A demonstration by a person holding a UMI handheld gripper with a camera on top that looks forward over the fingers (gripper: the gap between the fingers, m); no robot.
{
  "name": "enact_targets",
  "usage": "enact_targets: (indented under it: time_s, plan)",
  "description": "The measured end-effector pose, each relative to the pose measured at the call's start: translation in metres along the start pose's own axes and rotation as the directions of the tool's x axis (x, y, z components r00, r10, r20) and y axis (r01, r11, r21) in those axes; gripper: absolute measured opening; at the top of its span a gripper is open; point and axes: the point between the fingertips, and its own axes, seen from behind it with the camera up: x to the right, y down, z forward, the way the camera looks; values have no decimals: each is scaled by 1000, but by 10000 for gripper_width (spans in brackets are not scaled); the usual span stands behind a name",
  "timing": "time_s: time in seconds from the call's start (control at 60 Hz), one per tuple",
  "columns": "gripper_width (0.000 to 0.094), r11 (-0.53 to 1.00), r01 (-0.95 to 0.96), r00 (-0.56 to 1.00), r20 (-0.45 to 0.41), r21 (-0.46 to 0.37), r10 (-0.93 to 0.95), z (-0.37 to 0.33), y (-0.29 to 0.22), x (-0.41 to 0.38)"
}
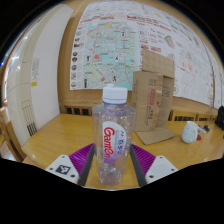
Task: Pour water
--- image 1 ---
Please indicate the white ceramic mug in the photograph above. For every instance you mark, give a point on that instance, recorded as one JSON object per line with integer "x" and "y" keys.
{"x": 189, "y": 132}

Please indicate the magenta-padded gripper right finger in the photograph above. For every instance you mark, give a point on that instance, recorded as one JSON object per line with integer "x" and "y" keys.
{"x": 160, "y": 166}

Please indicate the printed paper wall posters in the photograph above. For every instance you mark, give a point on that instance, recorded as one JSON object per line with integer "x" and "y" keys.
{"x": 110, "y": 50}

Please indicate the dark pen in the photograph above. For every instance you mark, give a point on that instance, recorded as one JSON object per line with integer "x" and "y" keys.
{"x": 202, "y": 128}

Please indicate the brown cardboard box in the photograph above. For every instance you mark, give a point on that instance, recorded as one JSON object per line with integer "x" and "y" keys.
{"x": 148, "y": 100}

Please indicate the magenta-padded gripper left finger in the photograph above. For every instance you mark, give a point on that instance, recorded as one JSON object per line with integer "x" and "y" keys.
{"x": 61, "y": 168}

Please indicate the clear plastic water bottle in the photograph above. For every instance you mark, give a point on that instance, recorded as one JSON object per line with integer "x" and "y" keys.
{"x": 113, "y": 140}

